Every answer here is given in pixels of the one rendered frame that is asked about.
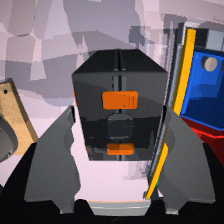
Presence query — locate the yellow bar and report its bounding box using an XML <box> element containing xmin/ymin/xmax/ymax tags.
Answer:
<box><xmin>146</xmin><ymin>29</ymin><xmax>196</xmax><ymax>199</ymax></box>

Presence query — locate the red open bin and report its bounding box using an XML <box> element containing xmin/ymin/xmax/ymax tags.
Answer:
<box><xmin>181</xmin><ymin>117</ymin><xmax>224</xmax><ymax>165</ymax></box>

